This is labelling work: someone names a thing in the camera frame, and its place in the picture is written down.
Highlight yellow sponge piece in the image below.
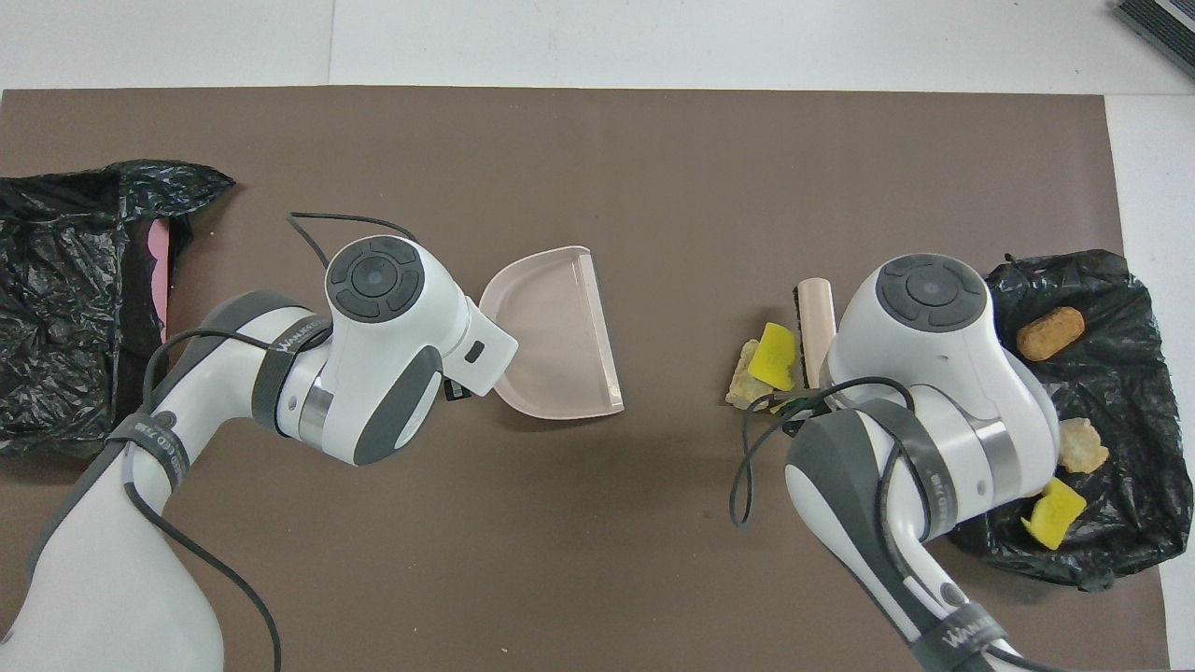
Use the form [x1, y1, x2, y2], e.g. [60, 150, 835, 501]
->
[1020, 476, 1089, 552]
[747, 322, 797, 391]

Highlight pale beige sponge chunk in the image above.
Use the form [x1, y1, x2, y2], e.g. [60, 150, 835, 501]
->
[725, 338, 776, 410]

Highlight beige hand brush black bristles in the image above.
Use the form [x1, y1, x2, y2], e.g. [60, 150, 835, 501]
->
[794, 277, 837, 390]

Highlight beige plastic dustpan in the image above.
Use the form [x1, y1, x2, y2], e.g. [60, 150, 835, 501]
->
[479, 245, 626, 421]

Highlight brown sponge chunk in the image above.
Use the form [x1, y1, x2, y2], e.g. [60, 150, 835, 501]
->
[1017, 307, 1087, 363]

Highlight pale jagged sponge chunk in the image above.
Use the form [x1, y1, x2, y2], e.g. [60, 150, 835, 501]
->
[1055, 417, 1110, 474]

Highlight pink plastic bin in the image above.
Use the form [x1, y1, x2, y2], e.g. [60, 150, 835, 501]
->
[147, 220, 175, 351]

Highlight black bag lined bin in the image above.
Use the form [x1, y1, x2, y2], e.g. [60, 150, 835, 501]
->
[952, 248, 1195, 593]

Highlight black bag over pink bin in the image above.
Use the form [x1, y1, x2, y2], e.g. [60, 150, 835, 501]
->
[0, 159, 237, 459]

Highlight brown table mat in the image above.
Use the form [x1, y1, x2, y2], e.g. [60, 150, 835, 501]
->
[0, 87, 1170, 672]

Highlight grey ribbed device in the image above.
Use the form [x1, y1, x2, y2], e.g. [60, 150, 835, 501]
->
[1114, 0, 1195, 80]

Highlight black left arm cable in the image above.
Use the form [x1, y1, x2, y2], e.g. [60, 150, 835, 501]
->
[121, 212, 416, 672]

